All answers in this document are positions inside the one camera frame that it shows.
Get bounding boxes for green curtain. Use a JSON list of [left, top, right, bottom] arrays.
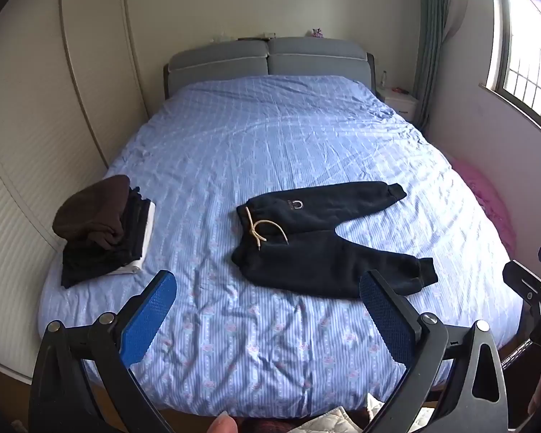
[[412, 0, 456, 129]]

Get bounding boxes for white sliding wardrobe doors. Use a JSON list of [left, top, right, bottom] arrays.
[[0, 0, 163, 384]]

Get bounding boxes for pink blanket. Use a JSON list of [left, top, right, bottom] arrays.
[[448, 153, 517, 258]]

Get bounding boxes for white folded cloth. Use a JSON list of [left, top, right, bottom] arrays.
[[106, 201, 158, 276]]

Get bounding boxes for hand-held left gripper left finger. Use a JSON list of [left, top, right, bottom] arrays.
[[29, 271, 177, 433]]

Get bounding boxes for white quilted garment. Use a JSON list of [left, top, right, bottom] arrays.
[[298, 406, 434, 433]]

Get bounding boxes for bed with blue sheet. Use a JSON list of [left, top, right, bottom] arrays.
[[36, 74, 530, 420]]

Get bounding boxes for person's left hand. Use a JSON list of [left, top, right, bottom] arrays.
[[207, 415, 237, 433]]

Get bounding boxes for black folded clothes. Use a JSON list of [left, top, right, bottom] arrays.
[[61, 185, 151, 288]]

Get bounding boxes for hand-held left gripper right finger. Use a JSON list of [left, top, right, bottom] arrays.
[[360, 270, 510, 433]]

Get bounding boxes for barred window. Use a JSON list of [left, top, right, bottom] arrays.
[[487, 0, 541, 145]]

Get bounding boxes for grey padded headboard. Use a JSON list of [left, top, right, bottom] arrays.
[[163, 37, 376, 100]]

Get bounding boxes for black drawstring pants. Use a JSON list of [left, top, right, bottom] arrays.
[[231, 181, 438, 299]]

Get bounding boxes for white nightstand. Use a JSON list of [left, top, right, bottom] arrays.
[[381, 88, 419, 122]]

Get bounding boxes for brown folded pants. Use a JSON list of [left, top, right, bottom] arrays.
[[53, 175, 131, 246]]

